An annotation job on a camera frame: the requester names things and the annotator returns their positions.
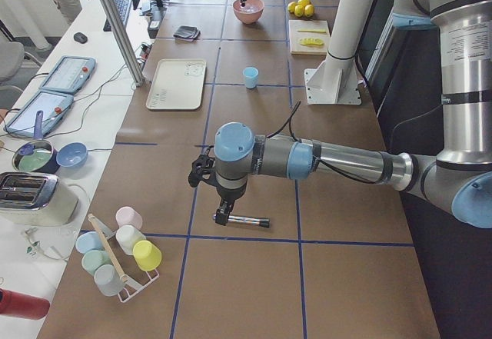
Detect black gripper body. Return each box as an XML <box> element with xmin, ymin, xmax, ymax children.
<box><xmin>216</xmin><ymin>184</ymin><xmax>246</xmax><ymax>211</ymax></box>

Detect whole yellow lemon left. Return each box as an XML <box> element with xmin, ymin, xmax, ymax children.
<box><xmin>287</xmin><ymin>2</ymin><xmax>297</xmax><ymax>13</ymax></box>

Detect whole yellow lemon top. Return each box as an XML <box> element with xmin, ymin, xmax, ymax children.
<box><xmin>297</xmin><ymin>0</ymin><xmax>311</xmax><ymax>7</ymax></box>

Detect lemon slice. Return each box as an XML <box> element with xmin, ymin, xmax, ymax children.
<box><xmin>312</xmin><ymin>38</ymin><xmax>324</xmax><ymax>45</ymax></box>
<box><xmin>299</xmin><ymin>38</ymin><xmax>312</xmax><ymax>45</ymax></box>

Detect aluminium frame post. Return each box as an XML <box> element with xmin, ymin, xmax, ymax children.
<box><xmin>100</xmin><ymin>0</ymin><xmax>144</xmax><ymax>87</ymax></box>

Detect cream toaster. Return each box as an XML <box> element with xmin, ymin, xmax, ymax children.
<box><xmin>1</xmin><ymin>172</ymin><xmax>78</xmax><ymax>227</ymax></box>

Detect whole yellow lemon middle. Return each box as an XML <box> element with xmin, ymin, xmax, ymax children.
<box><xmin>304</xmin><ymin>4</ymin><xmax>315</xmax><ymax>18</ymax></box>

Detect whole yellow lemon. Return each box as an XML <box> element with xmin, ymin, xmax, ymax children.
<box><xmin>297</xmin><ymin>0</ymin><xmax>311</xmax><ymax>7</ymax></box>
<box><xmin>287</xmin><ymin>2</ymin><xmax>297</xmax><ymax>13</ymax></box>
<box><xmin>294</xmin><ymin>5</ymin><xmax>305</xmax><ymax>18</ymax></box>
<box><xmin>304</xmin><ymin>4</ymin><xmax>315</xmax><ymax>18</ymax></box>

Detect black keyboard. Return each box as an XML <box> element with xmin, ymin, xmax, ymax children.
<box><xmin>113</xmin><ymin>0</ymin><xmax>131</xmax><ymax>28</ymax></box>

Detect grey folded cloth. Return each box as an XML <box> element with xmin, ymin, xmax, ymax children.
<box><xmin>173</xmin><ymin>25</ymin><xmax>201</xmax><ymax>41</ymax></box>

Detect teach pendant tablet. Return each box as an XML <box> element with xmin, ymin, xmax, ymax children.
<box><xmin>40</xmin><ymin>55</ymin><xmax>96</xmax><ymax>95</ymax></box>
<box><xmin>5</xmin><ymin>90</ymin><xmax>74</xmax><ymax>139</ymax></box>

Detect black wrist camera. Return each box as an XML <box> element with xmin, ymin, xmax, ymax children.
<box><xmin>188</xmin><ymin>154</ymin><xmax>218</xmax><ymax>188</ymax></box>

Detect near teach pendant tablet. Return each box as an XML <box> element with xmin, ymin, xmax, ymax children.
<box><xmin>5</xmin><ymin>90</ymin><xmax>74</xmax><ymax>139</ymax></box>

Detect lemon slice back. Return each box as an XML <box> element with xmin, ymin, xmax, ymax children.
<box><xmin>312</xmin><ymin>38</ymin><xmax>324</xmax><ymax>45</ymax></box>

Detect mint green racked cup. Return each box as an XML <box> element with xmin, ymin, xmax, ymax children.
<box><xmin>81</xmin><ymin>250</ymin><xmax>111</xmax><ymax>276</ymax></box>

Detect pale pink cup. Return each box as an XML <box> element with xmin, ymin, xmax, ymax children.
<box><xmin>115</xmin><ymin>206</ymin><xmax>143</xmax><ymax>230</ymax></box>

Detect yellow plastic knife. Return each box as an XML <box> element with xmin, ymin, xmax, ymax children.
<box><xmin>298</xmin><ymin>28</ymin><xmax>327</xmax><ymax>34</ymax></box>

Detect grey blue racked cup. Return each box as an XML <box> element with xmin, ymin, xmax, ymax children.
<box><xmin>94</xmin><ymin>264</ymin><xmax>125</xmax><ymax>297</ymax></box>

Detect blue handled saucepan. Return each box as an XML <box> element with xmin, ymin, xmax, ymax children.
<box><xmin>12</xmin><ymin>110</ymin><xmax>60</xmax><ymax>174</ymax></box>

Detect lemon slice front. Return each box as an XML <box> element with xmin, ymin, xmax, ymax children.
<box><xmin>299</xmin><ymin>38</ymin><xmax>312</xmax><ymax>45</ymax></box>

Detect pink bowl of ice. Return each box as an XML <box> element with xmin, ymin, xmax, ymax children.
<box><xmin>232</xmin><ymin>0</ymin><xmax>264</xmax><ymax>25</ymax></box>

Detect red bottle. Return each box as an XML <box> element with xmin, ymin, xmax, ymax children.
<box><xmin>1</xmin><ymin>288</ymin><xmax>50</xmax><ymax>320</ymax></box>

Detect yellow green cup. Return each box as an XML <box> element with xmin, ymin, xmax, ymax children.
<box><xmin>133</xmin><ymin>240</ymin><xmax>162</xmax><ymax>271</ymax></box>

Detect steel muddler black tip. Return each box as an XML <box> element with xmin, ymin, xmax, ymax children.
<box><xmin>228</xmin><ymin>215</ymin><xmax>270</xmax><ymax>228</ymax></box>

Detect blue bowl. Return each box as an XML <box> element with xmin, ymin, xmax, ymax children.
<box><xmin>56</xmin><ymin>142</ymin><xmax>88</xmax><ymax>168</ymax></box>

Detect white cup in rack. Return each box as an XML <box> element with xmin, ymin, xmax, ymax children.
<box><xmin>115</xmin><ymin>224</ymin><xmax>146</xmax><ymax>256</ymax></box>

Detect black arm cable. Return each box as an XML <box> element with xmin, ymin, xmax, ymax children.
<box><xmin>267</xmin><ymin>100</ymin><xmax>376</xmax><ymax>183</ymax></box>

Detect whole yellow lemon bottom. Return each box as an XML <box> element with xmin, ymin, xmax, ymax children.
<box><xmin>294</xmin><ymin>5</ymin><xmax>305</xmax><ymax>18</ymax></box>

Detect light blue plastic cup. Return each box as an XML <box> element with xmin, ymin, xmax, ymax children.
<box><xmin>243</xmin><ymin>66</ymin><xmax>259</xmax><ymax>89</ymax></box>

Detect far teach pendant tablet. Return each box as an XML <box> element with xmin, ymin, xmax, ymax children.
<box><xmin>40</xmin><ymin>55</ymin><xmax>96</xmax><ymax>95</ymax></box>

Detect wooden rack handle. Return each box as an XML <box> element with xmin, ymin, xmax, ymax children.
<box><xmin>88</xmin><ymin>214</ymin><xmax>128</xmax><ymax>284</ymax></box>

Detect black computer mouse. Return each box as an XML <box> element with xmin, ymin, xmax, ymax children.
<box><xmin>73</xmin><ymin>32</ymin><xmax>88</xmax><ymax>44</ymax></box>

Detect wooden cutting board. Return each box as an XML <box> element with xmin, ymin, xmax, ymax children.
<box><xmin>288</xmin><ymin>20</ymin><xmax>331</xmax><ymax>55</ymax></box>

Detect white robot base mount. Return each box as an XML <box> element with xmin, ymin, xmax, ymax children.
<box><xmin>304</xmin><ymin>0</ymin><xmax>373</xmax><ymax>105</ymax></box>

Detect cream bear serving tray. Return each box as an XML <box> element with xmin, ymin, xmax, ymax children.
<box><xmin>145</xmin><ymin>58</ymin><xmax>206</xmax><ymax>111</ymax></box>

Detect light blue racked cup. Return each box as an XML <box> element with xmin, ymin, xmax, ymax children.
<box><xmin>75</xmin><ymin>231</ymin><xmax>104</xmax><ymax>254</ymax></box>

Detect white wire rack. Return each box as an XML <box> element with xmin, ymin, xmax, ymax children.
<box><xmin>87</xmin><ymin>218</ymin><xmax>159</xmax><ymax>303</ymax></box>

